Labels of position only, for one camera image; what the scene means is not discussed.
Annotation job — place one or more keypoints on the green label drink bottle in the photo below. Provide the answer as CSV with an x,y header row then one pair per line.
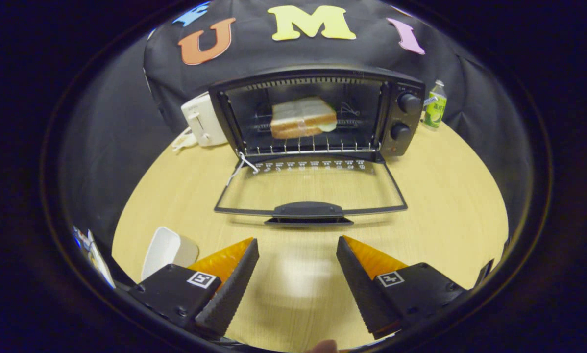
x,y
435,110

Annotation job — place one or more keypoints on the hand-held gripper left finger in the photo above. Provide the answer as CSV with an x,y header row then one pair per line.
x,y
232,294

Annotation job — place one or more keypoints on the small blue white stick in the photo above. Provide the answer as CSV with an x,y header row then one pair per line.
x,y
430,101

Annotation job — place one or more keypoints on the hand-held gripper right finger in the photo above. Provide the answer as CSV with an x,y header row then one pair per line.
x,y
364,294

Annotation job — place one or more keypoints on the sandwich with lettuce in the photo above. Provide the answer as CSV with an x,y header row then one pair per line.
x,y
301,117

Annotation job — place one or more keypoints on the white pop-up toaster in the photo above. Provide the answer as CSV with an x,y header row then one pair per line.
x,y
203,117

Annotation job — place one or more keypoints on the white food tray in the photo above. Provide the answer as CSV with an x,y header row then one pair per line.
x,y
166,250

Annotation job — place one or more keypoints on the black toaster oven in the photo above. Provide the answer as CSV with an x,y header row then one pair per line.
x,y
406,117

